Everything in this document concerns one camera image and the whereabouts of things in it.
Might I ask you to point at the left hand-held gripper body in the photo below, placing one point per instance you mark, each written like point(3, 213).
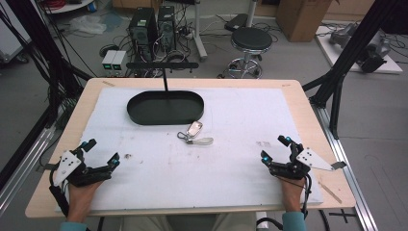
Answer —
point(72, 170)

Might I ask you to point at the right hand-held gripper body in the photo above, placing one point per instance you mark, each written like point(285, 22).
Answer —
point(298, 166)

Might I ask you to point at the black oval tray with hanger bar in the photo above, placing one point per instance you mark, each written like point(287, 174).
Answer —
point(165, 108)

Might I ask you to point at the person's right hand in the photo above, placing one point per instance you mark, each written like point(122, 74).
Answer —
point(292, 192)

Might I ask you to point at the person's left hand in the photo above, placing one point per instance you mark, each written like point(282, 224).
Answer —
point(81, 197)

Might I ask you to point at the thin wooden stick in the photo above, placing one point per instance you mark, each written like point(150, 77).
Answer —
point(330, 193)

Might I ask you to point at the white foam mat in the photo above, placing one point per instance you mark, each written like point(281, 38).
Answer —
point(192, 173)

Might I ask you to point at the white power supply box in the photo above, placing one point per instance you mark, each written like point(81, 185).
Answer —
point(108, 61)
point(119, 61)

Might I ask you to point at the white floor board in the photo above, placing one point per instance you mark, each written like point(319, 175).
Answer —
point(330, 53)

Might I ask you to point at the person's legs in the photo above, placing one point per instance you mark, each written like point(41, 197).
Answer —
point(189, 223)

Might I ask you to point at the black round stool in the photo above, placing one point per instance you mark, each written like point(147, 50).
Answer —
point(250, 40)

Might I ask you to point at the clear plastic bag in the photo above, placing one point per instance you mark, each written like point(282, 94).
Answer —
point(87, 24)

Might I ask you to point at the black and grey device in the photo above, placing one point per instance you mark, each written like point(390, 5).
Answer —
point(373, 54)

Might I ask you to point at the brown cardboard box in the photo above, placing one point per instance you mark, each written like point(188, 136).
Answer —
point(301, 19)

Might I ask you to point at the large black computer tower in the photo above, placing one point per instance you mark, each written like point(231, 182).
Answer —
point(142, 32)

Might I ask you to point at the black flat case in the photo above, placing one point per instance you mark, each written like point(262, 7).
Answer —
point(236, 21)

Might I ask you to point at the grey metal stand leg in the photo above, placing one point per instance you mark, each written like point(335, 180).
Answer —
point(198, 35)

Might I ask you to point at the white round table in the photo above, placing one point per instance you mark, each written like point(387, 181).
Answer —
point(69, 5)

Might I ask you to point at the slim black computer tower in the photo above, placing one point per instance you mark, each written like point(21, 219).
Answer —
point(166, 27)

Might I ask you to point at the aluminium rail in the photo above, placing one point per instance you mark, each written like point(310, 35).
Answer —
point(349, 179)
point(25, 166)

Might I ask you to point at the black metal frame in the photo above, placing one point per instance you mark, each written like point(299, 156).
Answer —
point(352, 48)
point(48, 48)

